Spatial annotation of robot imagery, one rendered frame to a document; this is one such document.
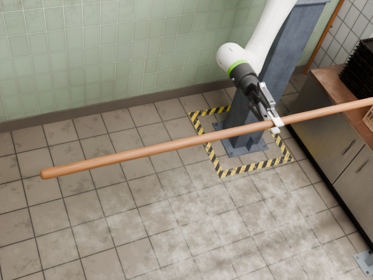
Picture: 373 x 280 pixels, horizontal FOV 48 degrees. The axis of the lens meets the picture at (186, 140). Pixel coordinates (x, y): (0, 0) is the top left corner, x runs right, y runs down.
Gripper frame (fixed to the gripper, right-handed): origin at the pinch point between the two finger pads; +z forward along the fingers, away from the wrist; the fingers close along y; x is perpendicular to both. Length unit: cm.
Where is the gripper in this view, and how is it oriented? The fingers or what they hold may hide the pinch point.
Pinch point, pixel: (273, 122)
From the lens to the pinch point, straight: 151.8
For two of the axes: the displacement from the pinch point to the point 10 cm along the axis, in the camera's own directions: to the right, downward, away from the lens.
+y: -1.9, 6.1, 7.7
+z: 3.9, 7.7, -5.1
